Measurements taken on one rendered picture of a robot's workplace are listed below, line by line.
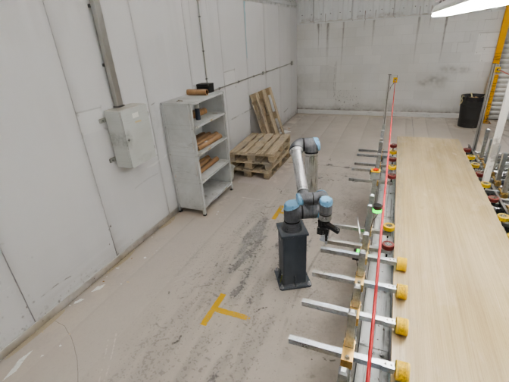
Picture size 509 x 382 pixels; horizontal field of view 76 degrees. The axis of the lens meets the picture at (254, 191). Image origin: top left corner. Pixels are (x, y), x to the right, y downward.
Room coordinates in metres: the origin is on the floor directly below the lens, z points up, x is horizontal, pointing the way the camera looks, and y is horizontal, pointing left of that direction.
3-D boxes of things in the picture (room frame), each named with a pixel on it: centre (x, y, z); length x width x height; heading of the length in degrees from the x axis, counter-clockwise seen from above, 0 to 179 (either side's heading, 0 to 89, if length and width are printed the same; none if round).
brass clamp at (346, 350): (1.01, -0.38, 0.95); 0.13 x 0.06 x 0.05; 157
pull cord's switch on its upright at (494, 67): (3.86, -2.81, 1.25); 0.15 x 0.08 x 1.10; 157
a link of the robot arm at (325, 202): (2.03, -0.50, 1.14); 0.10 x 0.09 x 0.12; 179
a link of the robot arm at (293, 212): (2.60, -0.34, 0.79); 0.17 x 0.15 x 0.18; 89
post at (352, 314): (1.03, -0.39, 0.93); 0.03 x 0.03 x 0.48; 67
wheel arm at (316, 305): (1.23, -0.45, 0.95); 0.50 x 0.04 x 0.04; 67
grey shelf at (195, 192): (4.49, 0.73, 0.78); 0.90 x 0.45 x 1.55; 156
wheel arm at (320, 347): (1.00, -0.35, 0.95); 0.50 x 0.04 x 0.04; 67
